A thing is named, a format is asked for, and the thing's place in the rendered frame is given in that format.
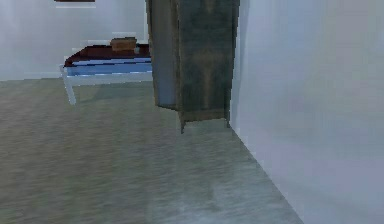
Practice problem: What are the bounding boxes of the white bed with maroon blanket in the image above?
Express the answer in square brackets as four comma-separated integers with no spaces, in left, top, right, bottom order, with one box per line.
[59,43,154,106]

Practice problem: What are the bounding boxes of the dark brown wooden wardrobe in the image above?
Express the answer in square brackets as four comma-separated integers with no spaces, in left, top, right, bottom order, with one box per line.
[145,0,241,135]

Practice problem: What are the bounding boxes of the brown pillow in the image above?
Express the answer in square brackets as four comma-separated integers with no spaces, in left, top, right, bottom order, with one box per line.
[110,36,138,53]

